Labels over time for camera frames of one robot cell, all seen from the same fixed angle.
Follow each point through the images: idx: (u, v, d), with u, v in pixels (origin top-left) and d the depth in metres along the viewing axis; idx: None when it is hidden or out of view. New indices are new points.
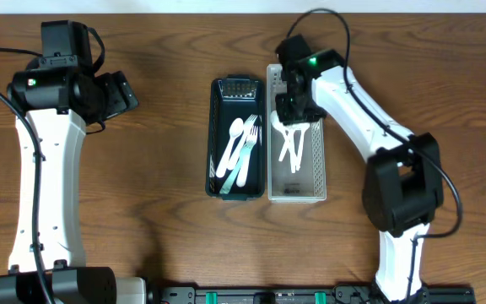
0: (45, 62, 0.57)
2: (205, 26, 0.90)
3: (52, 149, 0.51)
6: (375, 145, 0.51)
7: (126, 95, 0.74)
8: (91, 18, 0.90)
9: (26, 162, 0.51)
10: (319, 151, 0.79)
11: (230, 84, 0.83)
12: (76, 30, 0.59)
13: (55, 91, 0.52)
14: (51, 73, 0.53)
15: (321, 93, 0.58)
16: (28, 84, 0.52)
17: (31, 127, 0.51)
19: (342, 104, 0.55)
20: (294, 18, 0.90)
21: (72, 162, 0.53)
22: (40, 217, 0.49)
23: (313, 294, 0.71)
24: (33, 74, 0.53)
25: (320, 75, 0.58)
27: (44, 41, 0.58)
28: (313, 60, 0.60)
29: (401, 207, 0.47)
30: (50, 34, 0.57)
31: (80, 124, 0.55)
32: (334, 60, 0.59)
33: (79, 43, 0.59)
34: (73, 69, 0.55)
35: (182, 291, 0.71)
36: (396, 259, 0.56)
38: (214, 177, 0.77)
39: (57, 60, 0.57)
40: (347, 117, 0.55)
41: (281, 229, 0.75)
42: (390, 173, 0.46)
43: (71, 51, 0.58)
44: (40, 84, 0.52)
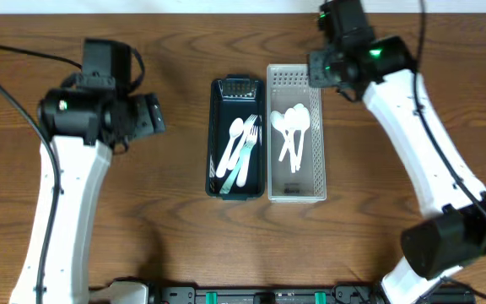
0: (81, 80, 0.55)
2: (205, 26, 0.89)
3: (73, 182, 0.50)
6: (441, 200, 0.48)
7: (154, 119, 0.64)
8: (92, 18, 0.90)
9: (44, 192, 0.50)
10: (320, 151, 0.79)
11: (230, 84, 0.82)
12: (118, 51, 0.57)
13: (84, 118, 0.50)
14: (82, 96, 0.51)
15: (381, 104, 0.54)
16: (57, 107, 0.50)
17: (55, 155, 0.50)
19: (407, 124, 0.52)
20: (294, 18, 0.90)
21: (91, 193, 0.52)
22: (50, 256, 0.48)
23: (313, 294, 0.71)
24: (65, 96, 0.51)
25: (383, 80, 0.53)
27: (85, 57, 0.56)
28: (375, 52, 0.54)
29: (450, 263, 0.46)
30: (91, 51, 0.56)
31: (105, 155, 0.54)
32: (401, 56, 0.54)
33: (120, 65, 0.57)
34: (108, 97, 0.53)
35: (182, 291, 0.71)
36: (416, 285, 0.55)
38: (214, 177, 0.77)
39: (94, 80, 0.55)
40: (407, 146, 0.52)
41: (281, 229, 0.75)
42: (448, 235, 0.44)
43: (110, 72, 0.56)
44: (71, 108, 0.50)
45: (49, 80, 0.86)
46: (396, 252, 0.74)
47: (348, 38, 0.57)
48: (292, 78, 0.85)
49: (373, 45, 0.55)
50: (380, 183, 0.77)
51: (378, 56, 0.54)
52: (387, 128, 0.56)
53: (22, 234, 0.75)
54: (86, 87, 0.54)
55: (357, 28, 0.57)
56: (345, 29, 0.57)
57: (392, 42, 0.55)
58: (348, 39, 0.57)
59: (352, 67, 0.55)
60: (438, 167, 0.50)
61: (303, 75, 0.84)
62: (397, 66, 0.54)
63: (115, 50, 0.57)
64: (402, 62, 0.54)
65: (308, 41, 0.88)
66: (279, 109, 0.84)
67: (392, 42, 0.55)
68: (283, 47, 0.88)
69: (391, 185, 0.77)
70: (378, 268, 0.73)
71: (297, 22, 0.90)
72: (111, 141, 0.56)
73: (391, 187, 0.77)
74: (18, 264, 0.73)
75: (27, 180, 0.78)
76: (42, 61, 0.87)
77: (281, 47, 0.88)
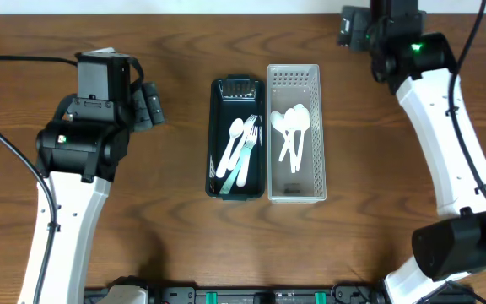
0: (78, 105, 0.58)
2: (205, 26, 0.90)
3: (69, 219, 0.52)
6: (461, 203, 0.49)
7: (153, 111, 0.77)
8: (92, 18, 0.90)
9: (40, 225, 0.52)
10: (319, 151, 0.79)
11: (230, 84, 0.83)
12: (112, 70, 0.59)
13: (84, 153, 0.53)
14: (82, 130, 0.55)
15: (416, 100, 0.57)
16: (57, 141, 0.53)
17: (51, 193, 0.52)
19: (437, 122, 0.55)
20: (294, 18, 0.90)
21: (87, 229, 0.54)
22: (46, 290, 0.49)
23: (313, 294, 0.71)
24: (65, 130, 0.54)
25: (419, 77, 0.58)
27: (81, 79, 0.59)
28: (416, 47, 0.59)
29: (460, 265, 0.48)
30: (86, 73, 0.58)
31: (105, 187, 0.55)
32: (440, 54, 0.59)
33: (114, 84, 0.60)
34: (107, 131, 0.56)
35: (182, 291, 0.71)
36: (422, 287, 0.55)
38: (214, 178, 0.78)
39: (92, 103, 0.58)
40: (434, 145, 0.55)
41: (281, 229, 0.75)
42: (466, 238, 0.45)
43: (107, 95, 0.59)
44: (71, 141, 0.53)
45: (49, 81, 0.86)
46: (396, 252, 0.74)
47: (394, 22, 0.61)
48: (292, 78, 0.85)
49: (417, 40, 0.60)
50: (380, 183, 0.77)
51: (419, 51, 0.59)
52: (417, 127, 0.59)
53: (21, 234, 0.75)
54: (85, 111, 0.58)
55: (407, 12, 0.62)
56: (395, 12, 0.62)
57: (436, 40, 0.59)
58: (392, 25, 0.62)
59: (391, 59, 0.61)
60: (461, 170, 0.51)
61: (304, 75, 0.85)
62: (438, 64, 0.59)
63: (110, 71, 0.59)
64: (441, 61, 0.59)
65: (307, 41, 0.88)
66: (279, 109, 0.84)
67: (436, 40, 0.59)
68: (282, 47, 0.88)
69: (390, 185, 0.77)
70: (379, 268, 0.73)
71: (297, 22, 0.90)
72: (110, 171, 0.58)
73: (391, 187, 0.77)
74: (17, 265, 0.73)
75: (27, 180, 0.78)
76: (42, 62, 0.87)
77: (281, 47, 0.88)
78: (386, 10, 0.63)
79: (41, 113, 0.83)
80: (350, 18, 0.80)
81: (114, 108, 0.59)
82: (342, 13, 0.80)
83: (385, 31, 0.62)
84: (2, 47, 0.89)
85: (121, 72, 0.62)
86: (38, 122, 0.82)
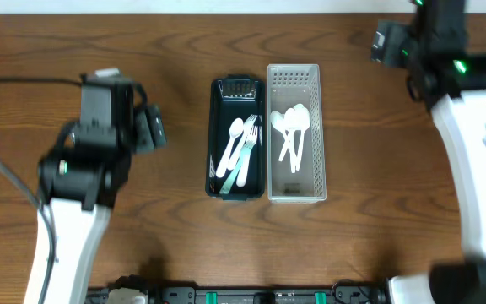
0: (81, 131, 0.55)
2: (205, 25, 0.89)
3: (68, 255, 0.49)
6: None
7: (156, 132, 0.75)
8: (91, 18, 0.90)
9: (39, 259, 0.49)
10: (320, 151, 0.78)
11: (230, 84, 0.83)
12: (116, 94, 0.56)
13: (84, 181, 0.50)
14: (83, 159, 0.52)
15: (453, 120, 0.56)
16: (58, 169, 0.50)
17: (51, 225, 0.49)
19: (474, 151, 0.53)
20: (294, 18, 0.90)
21: (83, 268, 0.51)
22: None
23: (313, 294, 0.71)
24: (66, 158, 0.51)
25: (460, 98, 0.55)
27: (83, 104, 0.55)
28: (460, 66, 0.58)
29: None
30: (91, 95, 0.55)
31: (104, 220, 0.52)
32: (485, 78, 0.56)
33: (117, 108, 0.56)
34: (109, 160, 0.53)
35: (182, 291, 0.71)
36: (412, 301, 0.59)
38: (214, 178, 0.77)
39: (94, 129, 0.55)
40: (467, 175, 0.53)
41: (281, 229, 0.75)
42: None
43: (112, 120, 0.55)
44: (71, 170, 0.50)
45: (48, 80, 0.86)
46: (396, 252, 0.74)
47: (439, 39, 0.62)
48: (292, 78, 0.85)
49: (462, 61, 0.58)
50: (380, 184, 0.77)
51: (464, 71, 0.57)
52: (449, 151, 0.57)
53: (21, 234, 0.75)
54: (87, 138, 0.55)
55: (453, 29, 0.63)
56: (441, 28, 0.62)
57: (483, 60, 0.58)
58: (438, 41, 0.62)
59: (430, 76, 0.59)
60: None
61: (304, 75, 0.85)
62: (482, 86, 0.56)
63: (115, 93, 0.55)
64: None
65: (307, 41, 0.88)
66: (279, 109, 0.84)
67: (483, 64, 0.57)
68: (282, 47, 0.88)
69: (390, 185, 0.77)
70: (378, 268, 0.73)
71: (296, 22, 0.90)
72: (110, 202, 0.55)
73: (391, 187, 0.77)
74: (17, 265, 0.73)
75: (27, 180, 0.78)
76: (41, 61, 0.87)
77: (281, 47, 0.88)
78: (430, 24, 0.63)
79: (40, 113, 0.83)
80: (386, 33, 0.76)
81: (117, 134, 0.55)
82: (378, 26, 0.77)
83: (429, 46, 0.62)
84: (2, 47, 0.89)
85: (124, 95, 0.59)
86: (37, 122, 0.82)
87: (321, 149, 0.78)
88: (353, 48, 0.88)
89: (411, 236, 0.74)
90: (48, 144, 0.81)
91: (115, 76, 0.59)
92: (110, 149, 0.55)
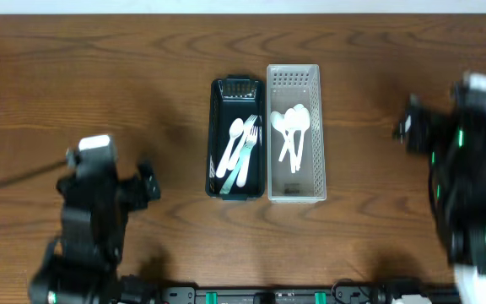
0: (68, 240, 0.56)
2: (205, 26, 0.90)
3: None
6: None
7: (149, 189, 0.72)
8: (91, 18, 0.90)
9: None
10: (319, 151, 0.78)
11: (230, 84, 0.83)
12: (95, 214, 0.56)
13: None
14: (69, 279, 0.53)
15: (478, 250, 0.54)
16: (46, 300, 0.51)
17: None
19: None
20: (294, 18, 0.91)
21: None
22: None
23: (313, 294, 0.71)
24: (55, 286, 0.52)
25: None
27: (67, 233, 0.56)
28: None
29: None
30: (73, 228, 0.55)
31: None
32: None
33: (94, 234, 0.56)
34: (95, 279, 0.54)
35: (182, 291, 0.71)
36: None
38: (214, 178, 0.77)
39: (79, 248, 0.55)
40: None
41: (281, 229, 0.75)
42: None
43: (93, 241, 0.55)
44: (61, 300, 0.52)
45: (49, 81, 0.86)
46: (396, 252, 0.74)
47: (473, 187, 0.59)
48: (292, 78, 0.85)
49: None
50: (380, 184, 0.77)
51: None
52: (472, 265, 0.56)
53: (20, 234, 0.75)
54: (73, 257, 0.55)
55: None
56: (478, 193, 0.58)
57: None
58: (470, 194, 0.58)
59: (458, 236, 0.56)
60: None
61: (303, 75, 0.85)
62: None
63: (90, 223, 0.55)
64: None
65: (307, 41, 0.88)
66: (279, 109, 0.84)
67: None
68: (282, 47, 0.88)
69: (390, 185, 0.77)
70: (379, 268, 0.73)
71: (296, 22, 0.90)
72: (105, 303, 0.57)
73: (391, 187, 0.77)
74: (17, 265, 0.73)
75: (27, 180, 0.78)
76: (42, 62, 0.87)
77: (281, 47, 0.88)
78: (475, 169, 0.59)
79: (40, 114, 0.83)
80: (416, 113, 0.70)
81: (99, 248, 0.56)
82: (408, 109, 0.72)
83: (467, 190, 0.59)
84: (2, 47, 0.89)
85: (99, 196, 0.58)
86: (37, 122, 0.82)
87: (318, 183, 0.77)
88: (353, 48, 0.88)
89: (411, 236, 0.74)
90: (48, 145, 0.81)
91: (96, 183, 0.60)
92: (97, 270, 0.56)
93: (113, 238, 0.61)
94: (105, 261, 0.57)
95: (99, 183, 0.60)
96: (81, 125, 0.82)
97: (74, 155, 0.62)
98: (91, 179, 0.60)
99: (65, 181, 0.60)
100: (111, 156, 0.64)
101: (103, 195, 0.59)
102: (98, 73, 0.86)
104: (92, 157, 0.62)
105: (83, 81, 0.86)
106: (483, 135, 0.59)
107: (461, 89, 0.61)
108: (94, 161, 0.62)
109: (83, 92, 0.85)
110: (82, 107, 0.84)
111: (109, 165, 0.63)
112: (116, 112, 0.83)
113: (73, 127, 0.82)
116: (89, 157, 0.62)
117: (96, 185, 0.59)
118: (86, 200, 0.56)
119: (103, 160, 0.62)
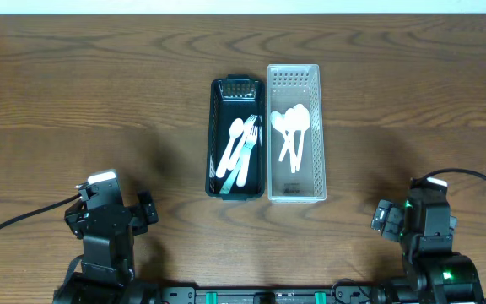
0: (89, 259, 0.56)
2: (205, 26, 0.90)
3: None
6: None
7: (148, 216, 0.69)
8: (92, 18, 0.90)
9: None
10: (319, 151, 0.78)
11: (230, 84, 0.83)
12: (115, 239, 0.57)
13: None
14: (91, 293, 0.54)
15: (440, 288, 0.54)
16: None
17: None
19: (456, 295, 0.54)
20: (294, 18, 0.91)
21: None
22: None
23: (313, 294, 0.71)
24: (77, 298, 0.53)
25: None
27: (87, 252, 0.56)
28: (447, 274, 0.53)
29: None
30: (91, 247, 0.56)
31: None
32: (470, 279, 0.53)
33: (111, 258, 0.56)
34: (113, 291, 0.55)
35: (182, 291, 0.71)
36: None
38: (214, 178, 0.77)
39: (99, 268, 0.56)
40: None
41: (281, 229, 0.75)
42: None
43: (111, 259, 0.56)
44: None
45: (49, 81, 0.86)
46: (395, 251, 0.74)
47: (428, 240, 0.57)
48: (292, 78, 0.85)
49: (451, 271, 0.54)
50: (380, 184, 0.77)
51: (451, 279, 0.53)
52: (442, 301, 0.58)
53: (20, 234, 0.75)
54: (94, 275, 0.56)
55: (441, 216, 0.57)
56: (429, 241, 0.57)
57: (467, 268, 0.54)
58: (426, 242, 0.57)
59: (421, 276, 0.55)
60: None
61: (303, 75, 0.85)
62: (465, 294, 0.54)
63: (110, 244, 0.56)
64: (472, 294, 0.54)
65: (308, 41, 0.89)
66: (279, 109, 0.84)
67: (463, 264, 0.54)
68: (282, 47, 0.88)
69: (390, 185, 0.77)
70: (378, 268, 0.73)
71: (297, 22, 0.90)
72: None
73: (391, 187, 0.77)
74: (17, 265, 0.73)
75: (27, 180, 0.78)
76: (42, 62, 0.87)
77: (281, 47, 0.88)
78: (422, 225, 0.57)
79: (40, 114, 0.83)
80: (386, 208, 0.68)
81: (117, 268, 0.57)
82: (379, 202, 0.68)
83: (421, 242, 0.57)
84: (2, 48, 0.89)
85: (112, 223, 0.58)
86: (37, 122, 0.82)
87: (317, 196, 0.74)
88: (353, 48, 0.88)
89: None
90: (48, 145, 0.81)
91: (116, 211, 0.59)
92: (115, 287, 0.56)
93: (130, 259, 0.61)
94: (121, 279, 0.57)
95: (119, 211, 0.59)
96: (81, 125, 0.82)
97: (86, 191, 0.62)
98: (111, 208, 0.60)
99: (73, 213, 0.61)
100: (117, 192, 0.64)
101: (124, 220, 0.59)
102: (98, 74, 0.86)
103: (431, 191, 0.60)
104: (103, 190, 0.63)
105: (83, 81, 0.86)
106: (424, 192, 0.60)
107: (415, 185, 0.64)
108: (105, 196, 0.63)
109: (83, 92, 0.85)
110: (81, 107, 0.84)
111: (116, 198, 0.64)
112: (116, 112, 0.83)
113: (72, 127, 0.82)
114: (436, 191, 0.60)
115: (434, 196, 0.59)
116: (99, 191, 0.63)
117: (116, 211, 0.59)
118: (107, 226, 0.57)
119: (112, 194, 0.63)
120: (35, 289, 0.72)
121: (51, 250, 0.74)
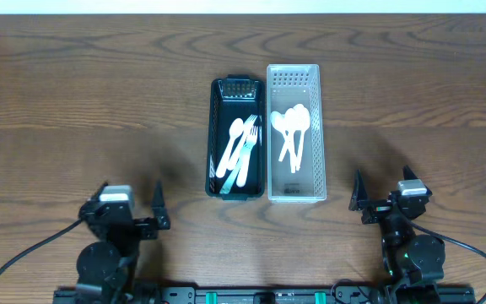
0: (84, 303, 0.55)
2: (205, 26, 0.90)
3: None
6: None
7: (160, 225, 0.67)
8: (91, 19, 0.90)
9: None
10: (319, 152, 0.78)
11: (230, 84, 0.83)
12: (106, 284, 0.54)
13: None
14: None
15: None
16: None
17: None
19: None
20: (295, 18, 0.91)
21: None
22: None
23: (313, 294, 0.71)
24: None
25: None
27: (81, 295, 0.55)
28: None
29: None
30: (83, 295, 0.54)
31: None
32: None
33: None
34: None
35: (182, 290, 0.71)
36: None
38: (214, 178, 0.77)
39: None
40: None
41: (281, 230, 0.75)
42: None
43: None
44: None
45: (48, 81, 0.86)
46: None
47: (413, 284, 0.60)
48: (292, 78, 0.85)
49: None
50: (380, 183, 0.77)
51: None
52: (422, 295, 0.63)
53: (20, 234, 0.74)
54: None
55: (434, 280, 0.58)
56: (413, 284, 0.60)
57: None
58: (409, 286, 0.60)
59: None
60: None
61: (303, 75, 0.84)
62: None
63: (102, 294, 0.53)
64: None
65: (307, 41, 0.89)
66: (279, 108, 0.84)
67: None
68: (282, 47, 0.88)
69: (390, 184, 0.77)
70: (378, 268, 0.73)
71: (297, 22, 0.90)
72: None
73: (391, 186, 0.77)
74: (17, 264, 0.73)
75: (27, 181, 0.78)
76: (42, 62, 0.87)
77: (281, 47, 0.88)
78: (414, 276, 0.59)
79: (41, 114, 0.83)
80: (364, 207, 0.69)
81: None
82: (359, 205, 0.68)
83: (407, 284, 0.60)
84: (2, 48, 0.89)
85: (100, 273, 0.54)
86: (38, 122, 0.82)
87: (317, 197, 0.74)
88: (353, 48, 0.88)
89: None
90: (48, 146, 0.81)
91: (104, 253, 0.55)
92: None
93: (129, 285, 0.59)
94: None
95: (107, 253, 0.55)
96: (81, 126, 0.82)
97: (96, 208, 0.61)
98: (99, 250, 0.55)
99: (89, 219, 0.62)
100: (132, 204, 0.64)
101: (113, 265, 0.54)
102: (99, 73, 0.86)
103: (434, 248, 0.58)
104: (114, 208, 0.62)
105: (83, 81, 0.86)
106: (425, 251, 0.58)
107: (398, 203, 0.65)
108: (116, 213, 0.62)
109: (83, 92, 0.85)
110: (82, 107, 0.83)
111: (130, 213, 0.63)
112: (116, 112, 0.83)
113: (73, 127, 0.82)
114: (438, 248, 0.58)
115: (434, 253, 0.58)
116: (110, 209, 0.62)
117: (105, 253, 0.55)
118: (95, 274, 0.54)
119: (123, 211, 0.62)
120: (34, 289, 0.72)
121: (51, 249, 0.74)
